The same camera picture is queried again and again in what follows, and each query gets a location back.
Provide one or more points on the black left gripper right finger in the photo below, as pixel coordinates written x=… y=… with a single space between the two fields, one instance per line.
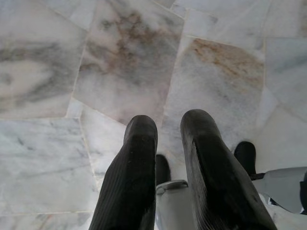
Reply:
x=216 y=172

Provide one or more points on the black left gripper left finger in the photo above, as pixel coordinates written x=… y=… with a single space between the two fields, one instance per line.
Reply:
x=129 y=172

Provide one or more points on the black robot foot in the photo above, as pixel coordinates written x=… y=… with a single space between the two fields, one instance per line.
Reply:
x=245 y=157
x=162 y=170

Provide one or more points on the grey robot leg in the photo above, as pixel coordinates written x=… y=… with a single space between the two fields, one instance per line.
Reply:
x=283 y=189

